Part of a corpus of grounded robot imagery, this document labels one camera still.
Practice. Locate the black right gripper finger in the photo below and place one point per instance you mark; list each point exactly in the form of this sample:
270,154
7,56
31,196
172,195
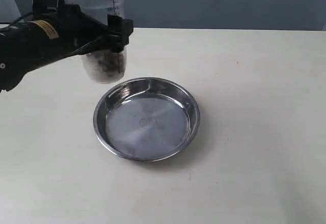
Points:
118,33

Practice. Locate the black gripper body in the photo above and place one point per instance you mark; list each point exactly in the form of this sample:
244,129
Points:
64,30

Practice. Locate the clear plastic shaker bottle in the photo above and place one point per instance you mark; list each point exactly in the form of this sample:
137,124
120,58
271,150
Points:
103,66

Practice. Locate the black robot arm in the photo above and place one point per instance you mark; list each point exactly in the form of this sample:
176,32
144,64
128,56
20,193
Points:
19,53

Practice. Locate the round stainless steel plate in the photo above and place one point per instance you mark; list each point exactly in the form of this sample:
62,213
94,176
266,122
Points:
146,119

